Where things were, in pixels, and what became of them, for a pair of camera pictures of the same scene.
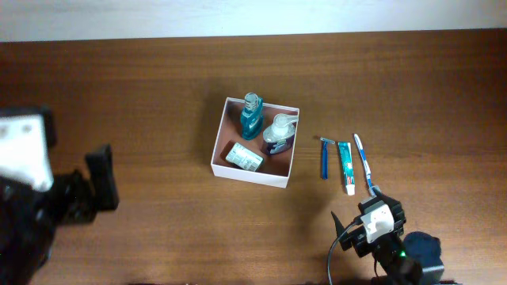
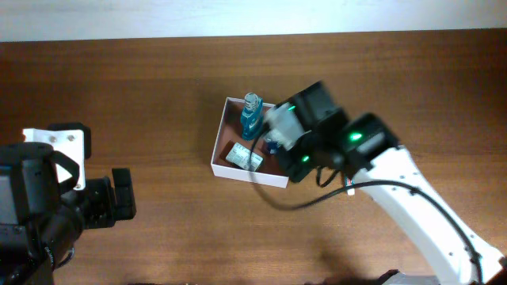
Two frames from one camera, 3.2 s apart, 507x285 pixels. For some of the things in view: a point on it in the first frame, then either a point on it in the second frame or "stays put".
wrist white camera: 377,221 → 284,125
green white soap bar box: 243,157 stays put
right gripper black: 357,238 → 291,159
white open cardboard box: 275,169 stays put
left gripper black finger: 101,168 → 123,194
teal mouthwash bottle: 252,118 stays put
